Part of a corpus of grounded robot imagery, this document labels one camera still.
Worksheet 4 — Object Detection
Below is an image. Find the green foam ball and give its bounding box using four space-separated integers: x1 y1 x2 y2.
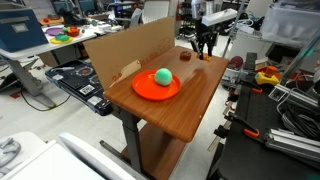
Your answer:
154 68 172 86

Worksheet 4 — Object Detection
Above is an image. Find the blue storage box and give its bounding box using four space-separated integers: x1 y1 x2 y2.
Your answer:
0 4 48 52

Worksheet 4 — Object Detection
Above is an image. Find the cardboard backdrop panel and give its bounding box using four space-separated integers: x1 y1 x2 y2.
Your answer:
84 17 175 89

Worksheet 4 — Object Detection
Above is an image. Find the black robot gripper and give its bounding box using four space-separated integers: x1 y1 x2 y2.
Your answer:
195 19 218 60

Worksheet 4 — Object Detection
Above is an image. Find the yellow plate with green toy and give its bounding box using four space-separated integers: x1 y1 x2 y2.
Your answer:
50 35 73 44

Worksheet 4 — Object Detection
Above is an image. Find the wooden desk with metal legs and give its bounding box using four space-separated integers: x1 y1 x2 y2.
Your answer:
104 46 228 180

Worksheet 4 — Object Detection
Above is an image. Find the brown round plush toy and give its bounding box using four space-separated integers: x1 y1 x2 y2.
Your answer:
180 51 191 60

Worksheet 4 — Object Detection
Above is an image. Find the white side table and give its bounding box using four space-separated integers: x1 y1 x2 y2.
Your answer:
0 19 124 109

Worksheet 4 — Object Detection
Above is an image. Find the purple plate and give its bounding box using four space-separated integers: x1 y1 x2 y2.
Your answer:
45 27 63 36

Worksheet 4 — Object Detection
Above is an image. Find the red bowl with toys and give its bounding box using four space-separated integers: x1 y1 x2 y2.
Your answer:
62 26 80 37

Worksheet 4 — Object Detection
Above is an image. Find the black cable bundle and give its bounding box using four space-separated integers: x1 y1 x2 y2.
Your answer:
276 96 320 141

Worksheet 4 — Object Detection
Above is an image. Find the aluminium extrusion rail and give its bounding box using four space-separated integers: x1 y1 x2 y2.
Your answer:
264 129 320 162

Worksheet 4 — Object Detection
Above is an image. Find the yellow orange clamp tool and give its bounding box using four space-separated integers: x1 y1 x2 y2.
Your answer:
255 66 279 86

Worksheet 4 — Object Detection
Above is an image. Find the black rolling cart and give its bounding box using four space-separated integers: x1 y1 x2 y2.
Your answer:
176 0 196 42

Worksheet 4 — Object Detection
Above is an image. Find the pizza slice plush toy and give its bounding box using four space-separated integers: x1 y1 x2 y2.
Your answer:
199 54 211 62

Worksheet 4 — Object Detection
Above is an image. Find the black equipment case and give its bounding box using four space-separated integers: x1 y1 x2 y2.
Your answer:
45 60 113 116

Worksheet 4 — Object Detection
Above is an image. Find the maroon ball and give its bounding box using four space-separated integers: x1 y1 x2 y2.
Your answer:
229 56 243 68

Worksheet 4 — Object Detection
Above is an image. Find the orange plastic plate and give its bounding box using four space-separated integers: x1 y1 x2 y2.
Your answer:
132 70 181 101

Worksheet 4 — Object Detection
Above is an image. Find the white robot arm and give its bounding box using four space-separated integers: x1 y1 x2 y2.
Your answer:
193 8 237 60

